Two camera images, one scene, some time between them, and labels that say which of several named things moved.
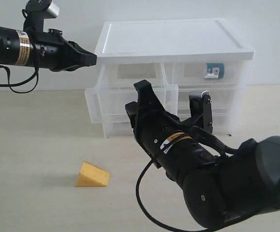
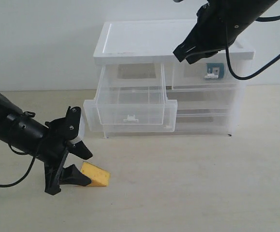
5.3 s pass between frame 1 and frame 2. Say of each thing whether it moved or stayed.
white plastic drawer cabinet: stayed
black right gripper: moved
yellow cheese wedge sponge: stayed
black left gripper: moved
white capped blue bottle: stayed
